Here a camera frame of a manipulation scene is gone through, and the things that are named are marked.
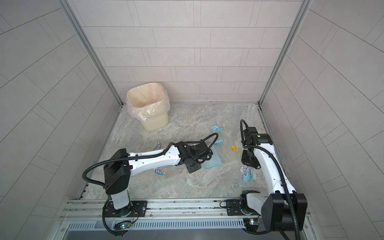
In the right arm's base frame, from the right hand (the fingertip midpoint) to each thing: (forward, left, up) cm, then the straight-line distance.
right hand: (249, 163), depth 77 cm
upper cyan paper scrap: (+30, +13, -7) cm, 33 cm away
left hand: (+3, +26, -3) cm, 26 cm away
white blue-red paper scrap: (+1, +49, -6) cm, 49 cm away
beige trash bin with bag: (+31, +52, +18) cm, 63 cm away
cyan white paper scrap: (-4, +1, -7) cm, 8 cm away
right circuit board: (-24, +3, -10) cm, 27 cm away
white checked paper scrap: (+17, +51, -6) cm, 54 cm away
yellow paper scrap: (+14, +4, -8) cm, 17 cm away
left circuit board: (-21, +61, -6) cm, 65 cm away
